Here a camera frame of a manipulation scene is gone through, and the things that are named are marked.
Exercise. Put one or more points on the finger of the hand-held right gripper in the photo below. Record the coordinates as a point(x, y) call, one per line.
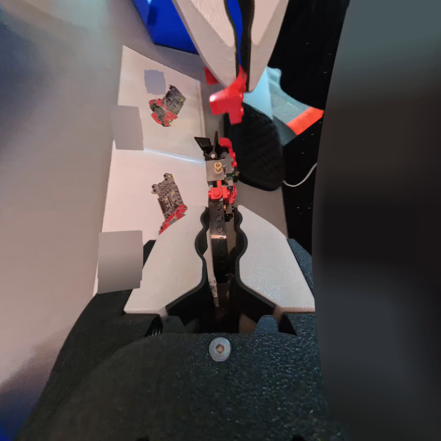
point(268, 34)
point(210, 34)

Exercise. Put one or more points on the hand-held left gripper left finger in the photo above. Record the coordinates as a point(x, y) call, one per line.
point(172, 272)

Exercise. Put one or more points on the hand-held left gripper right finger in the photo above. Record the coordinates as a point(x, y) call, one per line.
point(272, 272)

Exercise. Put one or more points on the red curved lego piece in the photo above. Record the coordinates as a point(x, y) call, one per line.
point(229, 100)

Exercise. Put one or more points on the black and red lego model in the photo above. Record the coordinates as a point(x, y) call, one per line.
point(218, 220)

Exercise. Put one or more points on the white lego instruction booklet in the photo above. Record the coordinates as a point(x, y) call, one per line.
point(165, 155)

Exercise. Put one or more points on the blue storage bin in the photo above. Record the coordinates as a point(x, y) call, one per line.
point(165, 24)

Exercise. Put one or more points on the grey and orange fabric item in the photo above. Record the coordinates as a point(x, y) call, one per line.
point(303, 120)

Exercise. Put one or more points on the black quilted chair armrest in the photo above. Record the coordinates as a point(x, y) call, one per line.
point(256, 151)

